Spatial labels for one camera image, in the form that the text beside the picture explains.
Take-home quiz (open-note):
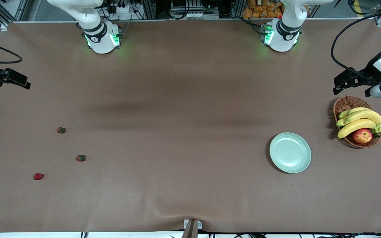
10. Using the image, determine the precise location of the pale green round plate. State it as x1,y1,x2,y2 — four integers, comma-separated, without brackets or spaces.
270,133,312,174

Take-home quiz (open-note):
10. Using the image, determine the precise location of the aluminium frame post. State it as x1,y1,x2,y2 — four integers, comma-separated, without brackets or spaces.
230,0,245,19
140,0,156,20

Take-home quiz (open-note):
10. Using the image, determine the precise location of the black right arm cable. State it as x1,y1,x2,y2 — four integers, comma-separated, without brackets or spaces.
0,36,23,64

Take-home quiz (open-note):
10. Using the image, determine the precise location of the metal table edge bracket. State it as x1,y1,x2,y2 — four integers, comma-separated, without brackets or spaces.
184,219,202,238

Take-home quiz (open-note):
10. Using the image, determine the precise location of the white power strip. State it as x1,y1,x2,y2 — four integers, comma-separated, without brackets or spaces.
109,3,130,14

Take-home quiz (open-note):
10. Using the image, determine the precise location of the brown table mat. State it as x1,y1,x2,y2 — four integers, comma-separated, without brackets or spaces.
0,19,381,233

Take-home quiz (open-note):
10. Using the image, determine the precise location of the white terminal block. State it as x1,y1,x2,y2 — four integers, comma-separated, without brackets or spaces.
184,12,219,19

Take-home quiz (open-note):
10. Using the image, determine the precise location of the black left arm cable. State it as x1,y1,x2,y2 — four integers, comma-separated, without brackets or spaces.
330,7,381,83

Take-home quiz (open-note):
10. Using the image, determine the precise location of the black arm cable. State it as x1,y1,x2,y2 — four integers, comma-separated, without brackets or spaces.
0,36,23,64
330,7,381,83

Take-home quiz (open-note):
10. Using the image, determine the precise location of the red apple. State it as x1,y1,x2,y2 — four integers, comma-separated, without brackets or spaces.
352,129,373,144

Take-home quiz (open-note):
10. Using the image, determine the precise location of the orange bread pile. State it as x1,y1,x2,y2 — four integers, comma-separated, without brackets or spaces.
242,0,285,19

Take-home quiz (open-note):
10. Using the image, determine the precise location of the brown wicker basket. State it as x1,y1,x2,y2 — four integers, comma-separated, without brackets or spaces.
333,96,381,148

